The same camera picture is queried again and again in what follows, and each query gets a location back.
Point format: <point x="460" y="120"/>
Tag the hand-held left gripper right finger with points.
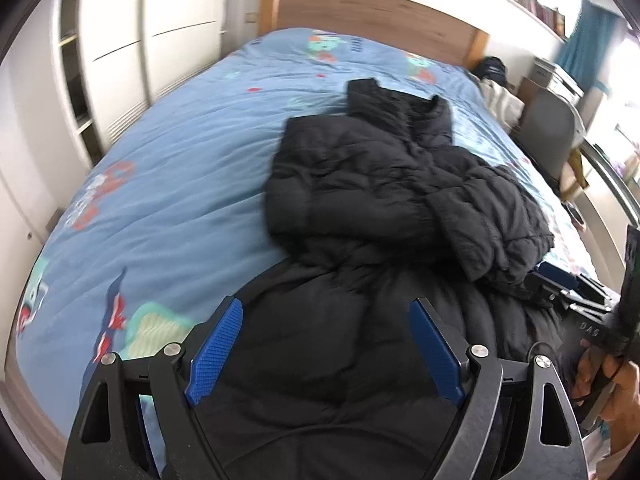
<point x="435" y="355"/>

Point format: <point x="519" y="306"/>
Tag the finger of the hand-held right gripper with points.
<point x="595" y="290"/>
<point x="557" y="272"/>

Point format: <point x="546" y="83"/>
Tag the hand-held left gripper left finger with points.
<point x="215" y="355"/>

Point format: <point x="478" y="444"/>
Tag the black puffer jacket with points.
<point x="350" y="200"/>

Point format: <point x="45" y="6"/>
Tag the person's right hand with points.
<point x="622" y="400"/>

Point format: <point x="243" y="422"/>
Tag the grey metal bar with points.
<point x="610" y="175"/>

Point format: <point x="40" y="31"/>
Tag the grey chair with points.
<point x="545" y="130"/>

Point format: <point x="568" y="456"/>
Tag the white pillow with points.
<point x="500" y="102"/>

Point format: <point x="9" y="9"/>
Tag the white box-shaped appliance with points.
<point x="555" y="80"/>

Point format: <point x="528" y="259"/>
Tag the bed with blue cartoon sheet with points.
<point x="175" y="160"/>

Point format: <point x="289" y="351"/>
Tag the black bag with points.
<point x="492" y="67"/>

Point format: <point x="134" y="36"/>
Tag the teal curtain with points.
<point x="590" y="45"/>

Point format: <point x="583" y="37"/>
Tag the wooden headboard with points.
<point x="375" y="15"/>

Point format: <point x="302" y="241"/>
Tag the white sliding-door wardrobe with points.
<point x="175" y="10"/>

